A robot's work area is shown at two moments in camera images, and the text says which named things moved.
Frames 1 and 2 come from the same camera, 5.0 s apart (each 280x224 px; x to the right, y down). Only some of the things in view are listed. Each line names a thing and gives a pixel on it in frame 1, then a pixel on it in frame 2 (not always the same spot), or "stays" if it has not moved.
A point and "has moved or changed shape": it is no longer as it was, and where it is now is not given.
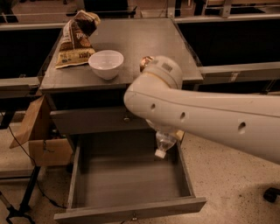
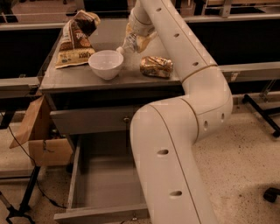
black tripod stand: x=24 y=206 stays
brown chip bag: x=76 y=47 stays
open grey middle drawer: x=118 y=176 stays
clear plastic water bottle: x=164 y=142 has moved or changed shape
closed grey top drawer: x=108 y=121 stays
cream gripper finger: x=180 y=134 → x=143 y=39
